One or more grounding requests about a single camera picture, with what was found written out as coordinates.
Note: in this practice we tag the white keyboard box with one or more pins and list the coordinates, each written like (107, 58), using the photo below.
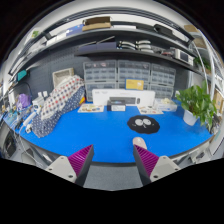
(131, 97)

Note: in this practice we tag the right grey drawer cabinet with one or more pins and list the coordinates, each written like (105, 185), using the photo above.
(162, 80)

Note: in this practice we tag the right picture card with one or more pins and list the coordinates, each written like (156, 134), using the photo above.
(147, 110)

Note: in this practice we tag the black round mouse pad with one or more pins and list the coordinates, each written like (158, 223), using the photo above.
(143, 124)

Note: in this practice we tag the middle grey drawer cabinet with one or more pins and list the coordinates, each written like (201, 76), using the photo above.
(133, 70)

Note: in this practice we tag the purple toy figure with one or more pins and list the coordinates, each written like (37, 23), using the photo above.
(23, 101)

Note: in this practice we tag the picture card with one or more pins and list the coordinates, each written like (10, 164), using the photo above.
(147, 110)
(90, 108)

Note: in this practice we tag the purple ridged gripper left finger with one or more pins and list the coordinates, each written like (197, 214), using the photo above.
(75, 167)

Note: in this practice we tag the green potted plant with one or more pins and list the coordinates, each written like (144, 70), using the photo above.
(197, 105)

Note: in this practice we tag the yellow card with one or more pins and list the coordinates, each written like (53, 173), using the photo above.
(134, 84)

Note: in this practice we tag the white framed box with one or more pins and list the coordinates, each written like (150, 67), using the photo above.
(60, 75)

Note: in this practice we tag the patterned fabric bag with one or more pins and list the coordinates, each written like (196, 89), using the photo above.
(66, 97)

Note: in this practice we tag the white oscilloscope device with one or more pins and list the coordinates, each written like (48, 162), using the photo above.
(182, 56)

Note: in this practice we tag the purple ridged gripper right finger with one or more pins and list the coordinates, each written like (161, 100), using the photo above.
(151, 167)

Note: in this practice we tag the brown cardboard box on shelf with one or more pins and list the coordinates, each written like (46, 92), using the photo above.
(96, 23)

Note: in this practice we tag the left grey drawer cabinet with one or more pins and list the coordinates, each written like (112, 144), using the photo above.
(99, 75)

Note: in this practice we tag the left picture card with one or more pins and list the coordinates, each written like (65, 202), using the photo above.
(90, 108)

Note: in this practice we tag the grey drawer cabinet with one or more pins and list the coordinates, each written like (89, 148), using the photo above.
(162, 80)
(99, 75)
(133, 70)

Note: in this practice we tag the clear plastic box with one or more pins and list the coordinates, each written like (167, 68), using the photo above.
(165, 104)

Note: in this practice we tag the beige computer mouse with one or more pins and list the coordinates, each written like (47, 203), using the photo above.
(139, 142)

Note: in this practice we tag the dark lower shelf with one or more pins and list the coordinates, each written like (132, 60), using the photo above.
(108, 49)

